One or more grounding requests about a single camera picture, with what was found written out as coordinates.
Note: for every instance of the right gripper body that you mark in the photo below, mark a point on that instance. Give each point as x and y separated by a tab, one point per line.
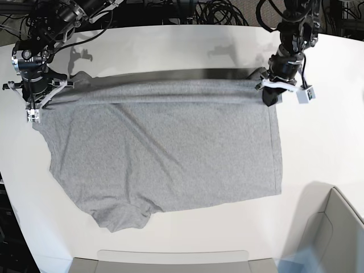
41	83

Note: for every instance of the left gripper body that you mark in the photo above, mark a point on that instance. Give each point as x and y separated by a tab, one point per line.
283	68

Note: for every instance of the grey T-shirt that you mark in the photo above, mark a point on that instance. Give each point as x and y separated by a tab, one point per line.
122	152

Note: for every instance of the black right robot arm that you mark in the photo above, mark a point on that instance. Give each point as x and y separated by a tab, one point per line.
51	24

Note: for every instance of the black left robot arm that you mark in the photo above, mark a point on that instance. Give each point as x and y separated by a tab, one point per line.
298	30

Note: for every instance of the grey bin right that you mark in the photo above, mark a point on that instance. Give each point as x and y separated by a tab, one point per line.
333	239

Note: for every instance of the blue blurred object bottom right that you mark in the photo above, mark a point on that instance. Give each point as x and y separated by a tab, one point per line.
301	260

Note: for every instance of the grey tray bottom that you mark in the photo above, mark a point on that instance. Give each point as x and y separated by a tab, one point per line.
126	261

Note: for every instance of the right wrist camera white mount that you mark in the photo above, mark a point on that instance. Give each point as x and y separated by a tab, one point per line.
26	103

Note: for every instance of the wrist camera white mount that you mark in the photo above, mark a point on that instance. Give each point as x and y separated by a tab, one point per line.
26	103
304	93

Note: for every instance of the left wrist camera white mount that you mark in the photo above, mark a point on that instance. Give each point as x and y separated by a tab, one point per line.
304	93

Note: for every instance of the black cable bundle background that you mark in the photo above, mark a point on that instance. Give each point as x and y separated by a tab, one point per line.
337	18

